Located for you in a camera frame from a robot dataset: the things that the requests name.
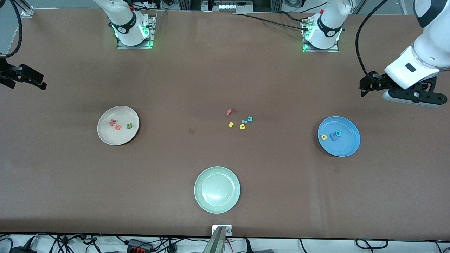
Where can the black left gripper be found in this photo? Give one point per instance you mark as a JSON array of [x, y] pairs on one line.
[[377, 82]]

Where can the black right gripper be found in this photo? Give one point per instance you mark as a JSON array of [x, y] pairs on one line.
[[14, 73]]

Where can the blue foam letter E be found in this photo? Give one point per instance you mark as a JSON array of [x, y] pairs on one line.
[[333, 137]]

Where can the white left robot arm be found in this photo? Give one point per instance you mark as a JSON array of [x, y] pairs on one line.
[[330, 24]]

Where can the blue round plate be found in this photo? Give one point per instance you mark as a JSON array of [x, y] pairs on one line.
[[342, 147]]

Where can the beige round plate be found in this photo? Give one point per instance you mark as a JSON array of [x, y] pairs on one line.
[[116, 137]]

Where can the pale green round plate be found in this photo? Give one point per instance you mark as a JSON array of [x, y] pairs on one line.
[[217, 189]]

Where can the black orange power strip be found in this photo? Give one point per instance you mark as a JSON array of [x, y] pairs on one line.
[[139, 245]]

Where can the aluminium profile bar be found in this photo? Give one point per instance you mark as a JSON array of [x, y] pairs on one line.
[[216, 244]]

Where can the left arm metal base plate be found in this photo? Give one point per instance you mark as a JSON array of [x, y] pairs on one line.
[[334, 50]]

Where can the aluminium table corner bracket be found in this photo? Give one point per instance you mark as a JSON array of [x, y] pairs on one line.
[[28, 13]]

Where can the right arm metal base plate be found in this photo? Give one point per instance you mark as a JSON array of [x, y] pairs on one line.
[[149, 38]]

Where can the grey connector box on frame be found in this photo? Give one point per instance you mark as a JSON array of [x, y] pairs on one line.
[[228, 6]]

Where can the silver camera mount plate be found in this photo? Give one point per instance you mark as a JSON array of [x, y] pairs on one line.
[[228, 230]]

